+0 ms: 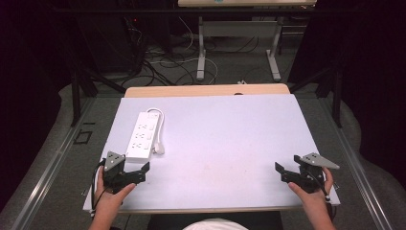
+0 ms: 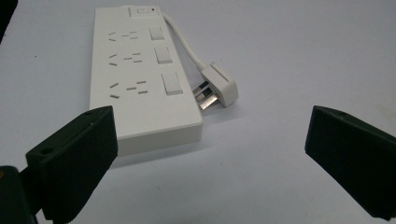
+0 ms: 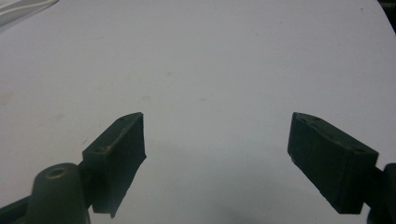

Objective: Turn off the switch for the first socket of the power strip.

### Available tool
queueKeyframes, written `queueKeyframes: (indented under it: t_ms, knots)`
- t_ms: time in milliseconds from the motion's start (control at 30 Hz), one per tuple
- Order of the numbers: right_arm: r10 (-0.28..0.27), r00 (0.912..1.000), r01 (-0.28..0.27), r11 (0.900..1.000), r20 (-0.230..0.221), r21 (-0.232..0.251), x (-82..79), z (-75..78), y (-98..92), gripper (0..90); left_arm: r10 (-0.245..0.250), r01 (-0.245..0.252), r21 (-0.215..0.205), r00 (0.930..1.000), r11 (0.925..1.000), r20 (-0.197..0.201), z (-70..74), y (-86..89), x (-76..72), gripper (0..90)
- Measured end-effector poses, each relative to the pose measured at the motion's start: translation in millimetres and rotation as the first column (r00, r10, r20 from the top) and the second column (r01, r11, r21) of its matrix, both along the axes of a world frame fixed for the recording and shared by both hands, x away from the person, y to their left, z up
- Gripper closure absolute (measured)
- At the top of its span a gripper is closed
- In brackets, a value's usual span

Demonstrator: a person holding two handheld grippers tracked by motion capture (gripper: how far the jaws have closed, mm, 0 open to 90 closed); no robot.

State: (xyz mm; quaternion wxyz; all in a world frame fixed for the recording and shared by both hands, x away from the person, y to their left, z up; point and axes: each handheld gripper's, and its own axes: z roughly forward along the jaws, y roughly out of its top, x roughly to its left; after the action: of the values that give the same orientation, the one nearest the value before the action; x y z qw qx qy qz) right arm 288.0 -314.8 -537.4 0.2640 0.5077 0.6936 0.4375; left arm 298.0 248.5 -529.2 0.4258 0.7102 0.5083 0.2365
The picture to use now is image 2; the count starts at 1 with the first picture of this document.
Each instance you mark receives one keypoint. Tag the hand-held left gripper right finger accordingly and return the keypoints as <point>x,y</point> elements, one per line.
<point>351,155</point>

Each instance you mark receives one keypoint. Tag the white power strip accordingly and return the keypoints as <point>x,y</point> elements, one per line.
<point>140,77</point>

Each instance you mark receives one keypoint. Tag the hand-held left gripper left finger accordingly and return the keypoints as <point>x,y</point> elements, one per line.
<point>74,158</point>

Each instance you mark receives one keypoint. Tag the white power plug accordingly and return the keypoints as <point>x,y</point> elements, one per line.
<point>219,85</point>

